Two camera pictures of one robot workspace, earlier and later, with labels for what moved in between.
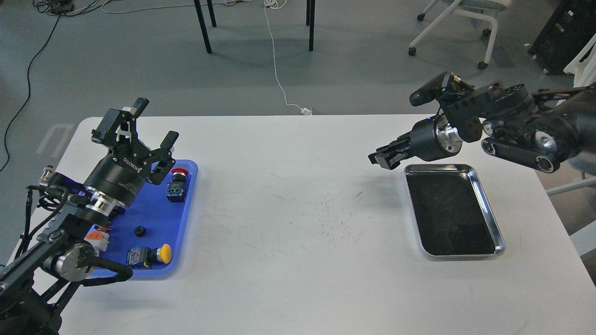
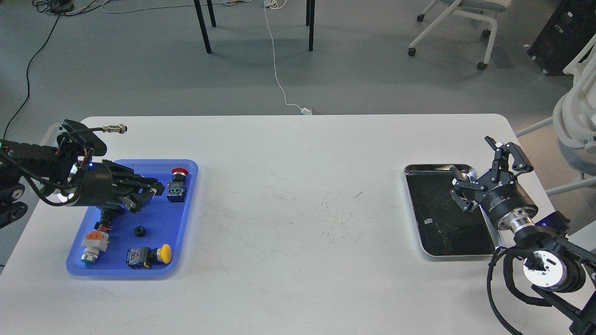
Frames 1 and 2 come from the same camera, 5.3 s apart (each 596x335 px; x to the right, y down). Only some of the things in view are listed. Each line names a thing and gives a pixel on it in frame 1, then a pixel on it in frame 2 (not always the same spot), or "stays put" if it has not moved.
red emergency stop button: (175, 189) stays put
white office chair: (488, 5) stays put
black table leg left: (202, 23) stays put
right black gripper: (434, 137) to (503, 198)
